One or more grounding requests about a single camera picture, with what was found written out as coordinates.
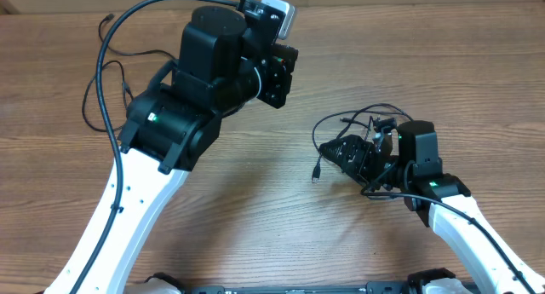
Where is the black usb cable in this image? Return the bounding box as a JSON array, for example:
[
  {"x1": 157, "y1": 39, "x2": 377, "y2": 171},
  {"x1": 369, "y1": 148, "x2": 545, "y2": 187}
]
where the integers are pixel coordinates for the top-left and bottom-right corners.
[
  {"x1": 80, "y1": 12, "x2": 178, "y2": 134},
  {"x1": 310, "y1": 102, "x2": 415, "y2": 185}
]

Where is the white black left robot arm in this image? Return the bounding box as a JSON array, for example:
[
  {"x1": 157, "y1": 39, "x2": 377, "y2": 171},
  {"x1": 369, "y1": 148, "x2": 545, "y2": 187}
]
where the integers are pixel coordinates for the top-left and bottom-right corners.
[{"x1": 46, "y1": 43, "x2": 298, "y2": 293}]

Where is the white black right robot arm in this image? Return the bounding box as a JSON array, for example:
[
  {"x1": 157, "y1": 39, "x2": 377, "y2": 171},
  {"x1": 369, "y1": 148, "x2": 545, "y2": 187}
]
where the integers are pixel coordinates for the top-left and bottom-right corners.
[{"x1": 318, "y1": 132, "x2": 544, "y2": 293}]

